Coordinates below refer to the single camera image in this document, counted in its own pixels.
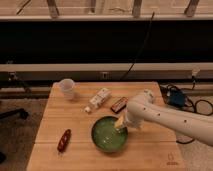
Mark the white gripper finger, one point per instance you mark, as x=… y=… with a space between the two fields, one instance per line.
x=120 y=123

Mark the green ceramic bowl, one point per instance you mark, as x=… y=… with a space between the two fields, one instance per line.
x=106 y=137

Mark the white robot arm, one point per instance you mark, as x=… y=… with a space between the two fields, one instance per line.
x=141 y=107

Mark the brown chocolate bar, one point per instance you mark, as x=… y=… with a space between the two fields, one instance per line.
x=119 y=105

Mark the blue power adapter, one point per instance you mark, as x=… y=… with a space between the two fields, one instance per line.
x=176 y=98

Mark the red pocket knife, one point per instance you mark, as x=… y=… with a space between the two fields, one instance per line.
x=64 y=140

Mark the clear plastic measuring cup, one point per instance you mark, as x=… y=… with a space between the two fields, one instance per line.
x=66 y=86

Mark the black chair base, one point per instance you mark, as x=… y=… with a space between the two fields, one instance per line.
x=22 y=113

